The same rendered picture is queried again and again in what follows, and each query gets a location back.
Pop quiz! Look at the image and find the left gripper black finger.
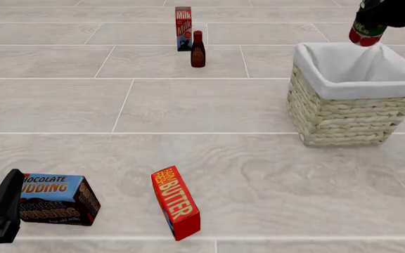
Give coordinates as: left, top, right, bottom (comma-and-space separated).
0, 169, 25, 226

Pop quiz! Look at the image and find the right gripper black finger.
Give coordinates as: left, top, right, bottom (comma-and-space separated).
356, 0, 388, 27

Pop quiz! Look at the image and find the tomato sauce can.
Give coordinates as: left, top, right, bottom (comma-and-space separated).
349, 11, 387, 48

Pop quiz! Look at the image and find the woven basket with white liner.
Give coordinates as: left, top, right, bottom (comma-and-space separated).
285, 41, 405, 148

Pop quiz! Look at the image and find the dark red sauce bottle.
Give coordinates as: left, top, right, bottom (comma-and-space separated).
190, 30, 207, 69

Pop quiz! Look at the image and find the chocolate pudding box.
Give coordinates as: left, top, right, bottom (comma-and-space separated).
18, 173, 102, 227

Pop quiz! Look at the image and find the red butter box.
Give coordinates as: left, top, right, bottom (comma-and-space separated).
150, 164, 202, 242

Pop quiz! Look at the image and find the red and blue milk carton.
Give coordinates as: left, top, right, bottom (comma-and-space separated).
174, 6, 193, 52

